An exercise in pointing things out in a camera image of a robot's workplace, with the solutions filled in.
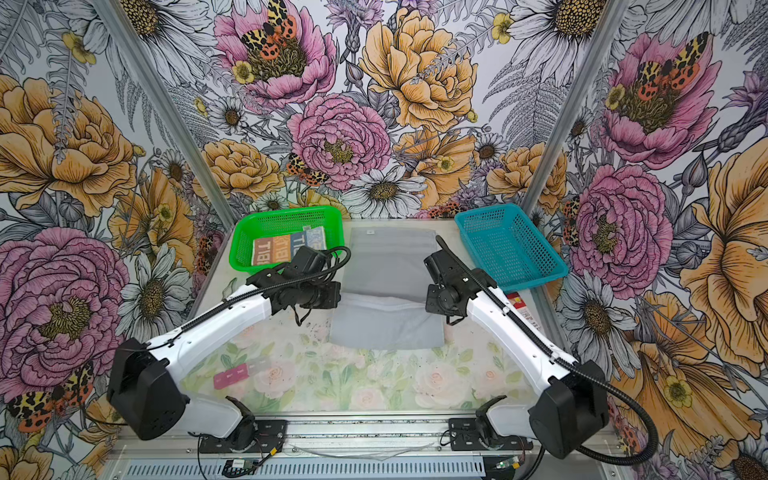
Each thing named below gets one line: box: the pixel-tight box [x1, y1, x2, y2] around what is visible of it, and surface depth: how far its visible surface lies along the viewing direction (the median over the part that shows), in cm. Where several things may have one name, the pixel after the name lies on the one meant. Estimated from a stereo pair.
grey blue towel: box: [252, 226, 327, 266], surface depth 111 cm
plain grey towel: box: [330, 226, 445, 349], surface depth 89 cm
